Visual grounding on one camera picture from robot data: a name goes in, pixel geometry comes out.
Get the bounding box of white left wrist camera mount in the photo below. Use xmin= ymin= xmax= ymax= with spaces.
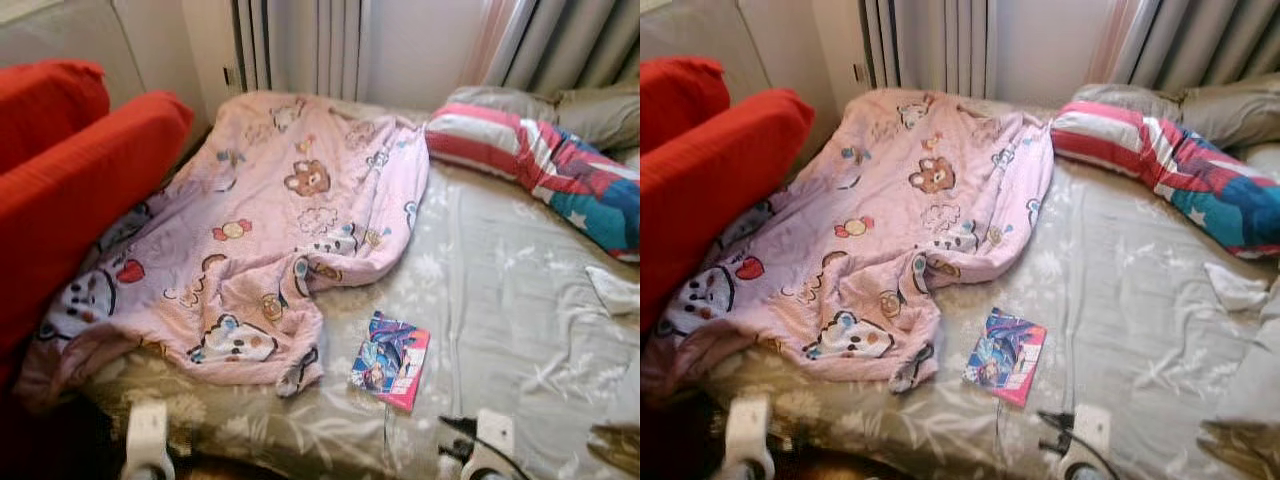
xmin=725 ymin=393 xmax=773 ymax=480
xmin=125 ymin=400 xmax=173 ymax=480

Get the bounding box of crumpled white tissue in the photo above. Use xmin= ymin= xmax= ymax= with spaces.
xmin=585 ymin=265 xmax=640 ymax=316
xmin=1205 ymin=262 xmax=1271 ymax=313

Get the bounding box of bed with grey floral sheet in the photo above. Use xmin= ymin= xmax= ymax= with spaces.
xmin=20 ymin=95 xmax=640 ymax=480
xmin=645 ymin=95 xmax=1280 ymax=480

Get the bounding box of red sofa cushion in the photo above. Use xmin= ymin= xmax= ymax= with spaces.
xmin=0 ymin=60 xmax=111 ymax=176
xmin=640 ymin=56 xmax=731 ymax=151
xmin=640 ymin=88 xmax=816 ymax=331
xmin=0 ymin=90 xmax=196 ymax=361

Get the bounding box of grey floral duvet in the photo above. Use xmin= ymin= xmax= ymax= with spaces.
xmin=588 ymin=350 xmax=640 ymax=479
xmin=1195 ymin=290 xmax=1280 ymax=480

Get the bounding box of pink cartoon print blanket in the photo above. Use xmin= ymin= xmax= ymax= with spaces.
xmin=642 ymin=88 xmax=1056 ymax=406
xmin=12 ymin=92 xmax=431 ymax=411

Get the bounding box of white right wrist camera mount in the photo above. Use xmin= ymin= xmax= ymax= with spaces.
xmin=1060 ymin=403 xmax=1111 ymax=479
xmin=465 ymin=408 xmax=516 ymax=480

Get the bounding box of grey pillow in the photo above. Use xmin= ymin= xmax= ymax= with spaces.
xmin=1180 ymin=78 xmax=1280 ymax=151
xmin=1070 ymin=83 xmax=1186 ymax=123
xmin=555 ymin=85 xmax=640 ymax=151
xmin=445 ymin=85 xmax=561 ymax=126

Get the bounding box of white pleated curtain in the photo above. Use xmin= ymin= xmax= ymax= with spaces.
xmin=860 ymin=0 xmax=996 ymax=101
xmin=235 ymin=0 xmax=371 ymax=101

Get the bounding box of red white blue striped bolster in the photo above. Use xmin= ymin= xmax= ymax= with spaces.
xmin=424 ymin=102 xmax=640 ymax=263
xmin=1050 ymin=100 xmax=1280 ymax=259

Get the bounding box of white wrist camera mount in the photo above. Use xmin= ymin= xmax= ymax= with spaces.
xmin=125 ymin=400 xmax=173 ymax=480
xmin=725 ymin=393 xmax=773 ymax=480
xmin=465 ymin=408 xmax=516 ymax=480
xmin=1060 ymin=403 xmax=1111 ymax=479

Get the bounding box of colourful comic book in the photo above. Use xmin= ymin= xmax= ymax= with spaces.
xmin=963 ymin=307 xmax=1047 ymax=407
xmin=350 ymin=311 xmax=431 ymax=412

